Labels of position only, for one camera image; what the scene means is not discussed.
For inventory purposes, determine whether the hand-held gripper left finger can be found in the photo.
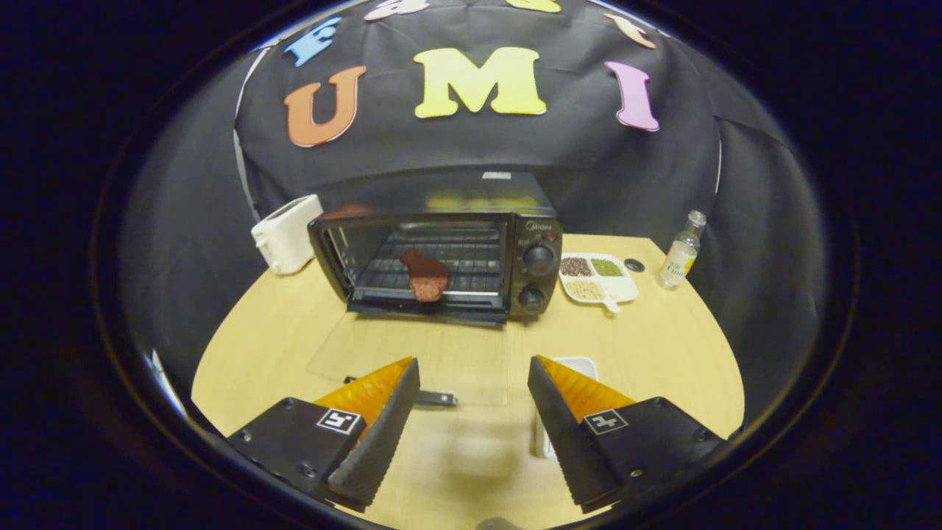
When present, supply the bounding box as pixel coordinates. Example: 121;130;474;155
227;357;421;514

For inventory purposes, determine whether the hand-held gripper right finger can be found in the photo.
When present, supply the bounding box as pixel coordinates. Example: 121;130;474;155
528;355;726;514

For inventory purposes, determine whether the black toaster oven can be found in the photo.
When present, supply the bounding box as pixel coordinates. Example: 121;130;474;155
305;172;564;408

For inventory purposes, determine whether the reddish brown meat piece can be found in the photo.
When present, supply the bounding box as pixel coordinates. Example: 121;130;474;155
400;248;450;303

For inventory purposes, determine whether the white bread toaster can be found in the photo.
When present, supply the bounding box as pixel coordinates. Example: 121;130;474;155
251;194;325;276

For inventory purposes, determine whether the white rectangular tray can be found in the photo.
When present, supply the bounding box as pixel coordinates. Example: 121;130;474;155
535;356;598;459

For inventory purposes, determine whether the white divided dish with grains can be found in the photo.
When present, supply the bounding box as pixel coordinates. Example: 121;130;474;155
559;252;640;314

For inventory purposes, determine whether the clear glass bottle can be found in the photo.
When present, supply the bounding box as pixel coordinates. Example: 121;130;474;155
658;210;707;291

